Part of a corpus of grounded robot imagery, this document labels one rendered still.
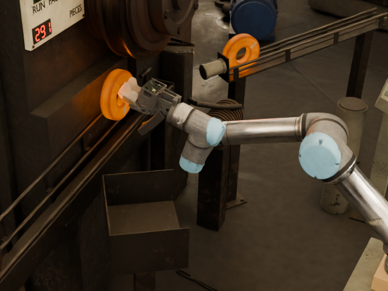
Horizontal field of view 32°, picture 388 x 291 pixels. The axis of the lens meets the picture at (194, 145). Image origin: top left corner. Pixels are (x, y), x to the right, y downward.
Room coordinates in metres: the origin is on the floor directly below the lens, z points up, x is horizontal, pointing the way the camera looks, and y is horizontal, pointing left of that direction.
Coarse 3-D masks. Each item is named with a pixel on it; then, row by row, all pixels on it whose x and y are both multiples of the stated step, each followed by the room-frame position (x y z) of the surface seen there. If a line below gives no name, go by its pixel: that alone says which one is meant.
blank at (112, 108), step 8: (112, 72) 1.81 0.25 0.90; (120, 72) 1.81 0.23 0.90; (128, 72) 1.85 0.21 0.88; (112, 80) 1.78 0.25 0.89; (120, 80) 1.80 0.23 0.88; (104, 88) 1.76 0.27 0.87; (112, 88) 1.76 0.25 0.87; (104, 96) 1.75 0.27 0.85; (112, 96) 1.76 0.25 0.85; (104, 104) 1.75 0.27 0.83; (112, 104) 1.75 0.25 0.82; (120, 104) 1.81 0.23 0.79; (104, 112) 1.75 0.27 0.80; (112, 112) 1.75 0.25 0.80; (120, 112) 1.79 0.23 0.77
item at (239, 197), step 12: (360, 36) 2.71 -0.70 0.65; (372, 36) 2.71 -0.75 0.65; (360, 48) 2.70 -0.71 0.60; (360, 60) 2.69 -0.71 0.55; (360, 72) 2.70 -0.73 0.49; (240, 84) 2.36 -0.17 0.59; (348, 84) 2.73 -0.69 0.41; (360, 84) 2.70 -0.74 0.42; (228, 96) 2.38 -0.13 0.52; (240, 96) 2.36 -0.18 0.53; (348, 96) 2.72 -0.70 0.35; (360, 96) 2.71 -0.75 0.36; (240, 144) 2.37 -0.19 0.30; (228, 180) 2.35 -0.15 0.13; (228, 192) 2.35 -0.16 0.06; (228, 204) 2.33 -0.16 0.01; (240, 204) 2.34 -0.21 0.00
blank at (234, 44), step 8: (232, 40) 2.36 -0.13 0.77; (240, 40) 2.36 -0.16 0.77; (248, 40) 2.38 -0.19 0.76; (256, 40) 2.40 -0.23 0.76; (224, 48) 2.36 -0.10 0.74; (232, 48) 2.34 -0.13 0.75; (240, 48) 2.36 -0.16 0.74; (248, 48) 2.39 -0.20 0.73; (256, 48) 2.40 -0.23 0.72; (232, 56) 2.34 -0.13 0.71; (248, 56) 2.39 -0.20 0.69; (256, 56) 2.40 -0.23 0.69; (232, 64) 2.35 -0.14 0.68; (248, 64) 2.39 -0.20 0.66; (240, 72) 2.37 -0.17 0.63
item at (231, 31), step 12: (240, 0) 4.00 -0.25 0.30; (252, 0) 3.96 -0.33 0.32; (264, 0) 3.97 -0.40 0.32; (276, 0) 4.20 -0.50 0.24; (240, 12) 3.95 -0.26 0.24; (252, 12) 3.94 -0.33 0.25; (264, 12) 3.94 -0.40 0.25; (276, 12) 4.07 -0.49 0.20; (240, 24) 3.95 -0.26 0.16; (252, 24) 3.94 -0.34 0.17; (264, 24) 3.94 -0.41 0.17; (252, 36) 3.94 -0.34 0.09; (264, 36) 3.96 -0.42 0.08
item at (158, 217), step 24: (120, 192) 1.54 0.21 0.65; (144, 192) 1.56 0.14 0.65; (168, 192) 1.57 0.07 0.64; (120, 216) 1.50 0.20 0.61; (144, 216) 1.50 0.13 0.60; (168, 216) 1.51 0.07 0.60; (120, 240) 1.29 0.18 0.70; (144, 240) 1.30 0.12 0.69; (168, 240) 1.31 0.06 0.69; (120, 264) 1.29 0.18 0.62; (144, 264) 1.30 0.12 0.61; (168, 264) 1.31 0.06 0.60; (144, 288) 1.42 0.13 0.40
